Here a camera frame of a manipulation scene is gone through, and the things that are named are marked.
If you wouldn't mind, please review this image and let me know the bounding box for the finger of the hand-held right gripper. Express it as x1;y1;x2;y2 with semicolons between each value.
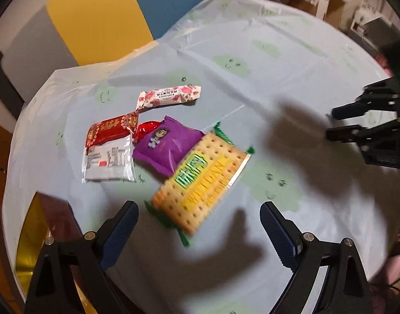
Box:
332;100;372;120
326;125;367;143

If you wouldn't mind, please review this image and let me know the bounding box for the purple snack packet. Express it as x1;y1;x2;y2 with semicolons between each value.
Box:
132;115;205;178

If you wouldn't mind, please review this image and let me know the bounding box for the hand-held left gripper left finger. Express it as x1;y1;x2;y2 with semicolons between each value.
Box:
24;200;139;314

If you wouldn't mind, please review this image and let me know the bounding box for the grey box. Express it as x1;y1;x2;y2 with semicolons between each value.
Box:
351;2;394;40

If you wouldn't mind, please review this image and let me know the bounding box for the gold tin box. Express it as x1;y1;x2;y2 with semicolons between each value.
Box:
15;190;99;314

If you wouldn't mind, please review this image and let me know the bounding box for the black rolled mat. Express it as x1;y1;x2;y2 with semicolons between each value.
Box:
0;48;25;113

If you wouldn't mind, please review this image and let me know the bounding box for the red candy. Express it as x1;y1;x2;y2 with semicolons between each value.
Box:
135;120;163;143

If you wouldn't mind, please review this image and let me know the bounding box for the red and white snack packet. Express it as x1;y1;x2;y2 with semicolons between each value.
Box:
81;111;140;184

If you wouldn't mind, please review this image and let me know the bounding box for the pink floral candy bar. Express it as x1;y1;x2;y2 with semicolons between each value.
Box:
136;85;202;112

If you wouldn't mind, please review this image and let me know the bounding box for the grey yellow blue chair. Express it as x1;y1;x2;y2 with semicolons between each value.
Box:
8;0;209;72

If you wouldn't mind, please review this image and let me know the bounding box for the white rack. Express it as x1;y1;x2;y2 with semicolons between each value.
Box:
305;0;348;28

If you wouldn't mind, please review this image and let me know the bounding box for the green cracker packet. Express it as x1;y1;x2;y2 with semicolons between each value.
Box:
144;122;254;247

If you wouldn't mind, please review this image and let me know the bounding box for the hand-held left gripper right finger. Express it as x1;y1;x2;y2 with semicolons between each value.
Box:
259;202;374;314

